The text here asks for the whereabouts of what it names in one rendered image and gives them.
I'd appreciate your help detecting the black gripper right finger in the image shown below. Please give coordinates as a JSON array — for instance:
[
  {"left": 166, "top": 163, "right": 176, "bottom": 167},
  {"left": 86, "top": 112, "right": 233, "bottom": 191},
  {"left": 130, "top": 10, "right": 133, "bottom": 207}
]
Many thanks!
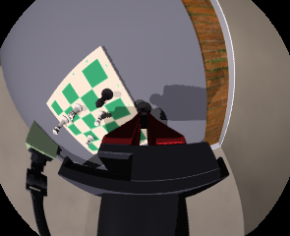
[{"left": 146, "top": 112, "right": 186, "bottom": 146}]

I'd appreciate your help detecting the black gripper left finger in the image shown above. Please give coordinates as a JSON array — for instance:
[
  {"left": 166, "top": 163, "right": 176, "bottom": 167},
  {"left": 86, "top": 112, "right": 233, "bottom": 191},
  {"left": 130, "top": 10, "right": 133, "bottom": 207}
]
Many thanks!
[{"left": 101, "top": 112, "right": 141, "bottom": 146}]

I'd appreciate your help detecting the green and cream chessboard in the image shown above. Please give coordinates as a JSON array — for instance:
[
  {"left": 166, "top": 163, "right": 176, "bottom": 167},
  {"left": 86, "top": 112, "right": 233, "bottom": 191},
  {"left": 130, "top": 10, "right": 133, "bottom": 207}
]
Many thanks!
[{"left": 46, "top": 46, "right": 138, "bottom": 154}]

